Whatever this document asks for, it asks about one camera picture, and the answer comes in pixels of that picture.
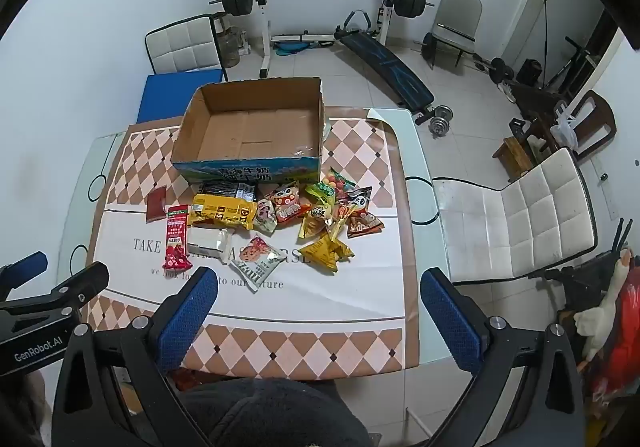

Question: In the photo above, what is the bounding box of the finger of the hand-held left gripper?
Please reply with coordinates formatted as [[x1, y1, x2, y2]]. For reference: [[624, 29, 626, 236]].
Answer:
[[0, 252, 49, 288], [0, 263, 110, 328]]

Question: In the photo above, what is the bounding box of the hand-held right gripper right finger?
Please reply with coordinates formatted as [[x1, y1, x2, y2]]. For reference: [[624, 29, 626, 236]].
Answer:
[[420, 268, 587, 447]]

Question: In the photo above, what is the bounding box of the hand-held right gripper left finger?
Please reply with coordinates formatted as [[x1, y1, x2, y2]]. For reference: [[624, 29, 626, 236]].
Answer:
[[51, 267, 221, 447]]

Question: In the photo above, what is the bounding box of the white snack packet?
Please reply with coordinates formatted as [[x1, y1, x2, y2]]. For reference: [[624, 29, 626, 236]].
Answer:
[[186, 226, 235, 258]]

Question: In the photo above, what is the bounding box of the long red snack packet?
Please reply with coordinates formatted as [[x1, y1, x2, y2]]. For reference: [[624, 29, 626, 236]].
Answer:
[[162, 205, 192, 273]]

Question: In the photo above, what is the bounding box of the silver cookie packet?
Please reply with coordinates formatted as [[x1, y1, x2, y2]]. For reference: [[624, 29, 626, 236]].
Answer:
[[229, 236, 285, 292]]

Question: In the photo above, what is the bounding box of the large yellow snack packet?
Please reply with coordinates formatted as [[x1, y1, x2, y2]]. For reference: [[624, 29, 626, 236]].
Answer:
[[191, 193, 257, 231]]

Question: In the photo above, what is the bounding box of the pale green snack packet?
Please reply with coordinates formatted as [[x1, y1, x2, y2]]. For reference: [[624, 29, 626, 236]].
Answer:
[[252, 199, 278, 235]]

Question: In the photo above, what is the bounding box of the black snack packet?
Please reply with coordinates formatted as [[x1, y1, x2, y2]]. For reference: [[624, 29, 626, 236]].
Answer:
[[199, 181, 257, 202]]

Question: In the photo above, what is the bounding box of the gold triangular snack packet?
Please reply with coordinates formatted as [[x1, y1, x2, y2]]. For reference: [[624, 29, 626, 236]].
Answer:
[[300, 234, 356, 274]]

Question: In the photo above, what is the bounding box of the red panda snack packet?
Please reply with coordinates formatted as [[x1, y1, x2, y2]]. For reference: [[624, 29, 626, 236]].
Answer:
[[264, 182, 313, 226]]

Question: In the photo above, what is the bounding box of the cardboard box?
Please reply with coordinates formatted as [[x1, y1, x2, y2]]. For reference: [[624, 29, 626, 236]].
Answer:
[[171, 77, 325, 186]]

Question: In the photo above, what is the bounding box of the dark red packet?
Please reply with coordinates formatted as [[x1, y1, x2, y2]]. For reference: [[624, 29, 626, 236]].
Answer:
[[146, 187, 167, 222]]

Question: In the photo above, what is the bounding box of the brown panda snack packet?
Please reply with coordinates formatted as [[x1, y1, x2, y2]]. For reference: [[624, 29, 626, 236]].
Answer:
[[345, 187, 386, 239]]

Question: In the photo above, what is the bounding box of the dark grey fleece garment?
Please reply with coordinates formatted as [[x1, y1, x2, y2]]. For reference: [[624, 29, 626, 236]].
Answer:
[[175, 377, 372, 447]]

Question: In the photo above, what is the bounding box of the white padded chair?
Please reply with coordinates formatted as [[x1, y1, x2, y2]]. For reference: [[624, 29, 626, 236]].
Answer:
[[145, 14, 228, 78], [432, 147, 598, 285]]

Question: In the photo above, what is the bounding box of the orange stick snack packet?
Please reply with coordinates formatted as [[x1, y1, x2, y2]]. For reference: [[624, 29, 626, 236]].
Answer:
[[327, 204, 358, 243]]

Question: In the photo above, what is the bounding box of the yellow chip packet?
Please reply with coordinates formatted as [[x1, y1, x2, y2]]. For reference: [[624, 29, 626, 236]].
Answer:
[[299, 203, 335, 240]]

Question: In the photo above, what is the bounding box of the white goose plush toy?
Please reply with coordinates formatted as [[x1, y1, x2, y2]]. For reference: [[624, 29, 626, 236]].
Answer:
[[574, 247, 636, 363]]

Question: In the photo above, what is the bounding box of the small wooden stool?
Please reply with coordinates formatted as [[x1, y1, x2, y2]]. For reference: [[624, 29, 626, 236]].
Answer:
[[492, 137, 533, 182]]

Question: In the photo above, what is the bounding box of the green candy packet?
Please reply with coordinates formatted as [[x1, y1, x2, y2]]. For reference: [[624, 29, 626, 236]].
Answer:
[[305, 168, 358, 205]]

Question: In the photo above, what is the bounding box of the red bag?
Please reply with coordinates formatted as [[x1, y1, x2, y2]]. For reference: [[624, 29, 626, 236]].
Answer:
[[595, 267, 640, 398]]

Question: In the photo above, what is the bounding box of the chrome dumbbell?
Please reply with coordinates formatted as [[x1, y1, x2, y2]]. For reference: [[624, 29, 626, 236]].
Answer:
[[429, 106, 455, 138]]

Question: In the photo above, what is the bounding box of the blue cushion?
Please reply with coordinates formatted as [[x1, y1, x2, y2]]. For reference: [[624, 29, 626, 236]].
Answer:
[[137, 71, 223, 124]]

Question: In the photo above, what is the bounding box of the white plastic bag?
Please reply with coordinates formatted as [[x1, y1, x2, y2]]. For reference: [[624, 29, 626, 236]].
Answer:
[[551, 114, 581, 151]]

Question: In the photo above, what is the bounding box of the brown wooden chair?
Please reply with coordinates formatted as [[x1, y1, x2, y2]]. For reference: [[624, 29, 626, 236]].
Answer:
[[565, 91, 617, 164]]

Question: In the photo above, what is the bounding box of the white padded chair back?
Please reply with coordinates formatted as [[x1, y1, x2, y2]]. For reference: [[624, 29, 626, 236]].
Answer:
[[145, 14, 228, 78]]

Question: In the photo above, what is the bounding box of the black floor dumbbell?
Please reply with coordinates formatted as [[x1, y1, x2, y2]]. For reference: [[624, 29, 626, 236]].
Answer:
[[472, 54, 516, 84]]

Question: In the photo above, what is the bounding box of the black sit-up bench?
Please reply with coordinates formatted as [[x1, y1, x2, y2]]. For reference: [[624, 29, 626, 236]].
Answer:
[[334, 9, 436, 124]]

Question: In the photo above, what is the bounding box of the black speaker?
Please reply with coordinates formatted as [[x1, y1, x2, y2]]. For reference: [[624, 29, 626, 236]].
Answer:
[[517, 58, 543, 85]]

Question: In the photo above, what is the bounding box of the clear water jug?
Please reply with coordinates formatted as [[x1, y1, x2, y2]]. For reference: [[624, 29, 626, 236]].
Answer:
[[220, 27, 247, 68]]

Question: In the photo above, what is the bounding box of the barbell on white rack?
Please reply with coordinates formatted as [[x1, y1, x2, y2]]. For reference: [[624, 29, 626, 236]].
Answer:
[[240, 0, 407, 78]]

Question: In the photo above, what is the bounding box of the grey folding chair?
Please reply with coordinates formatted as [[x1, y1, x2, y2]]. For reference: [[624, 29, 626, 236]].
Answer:
[[422, 0, 483, 70]]

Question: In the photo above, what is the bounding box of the black floor cable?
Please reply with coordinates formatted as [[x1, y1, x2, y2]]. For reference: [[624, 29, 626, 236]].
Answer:
[[407, 174, 506, 228]]

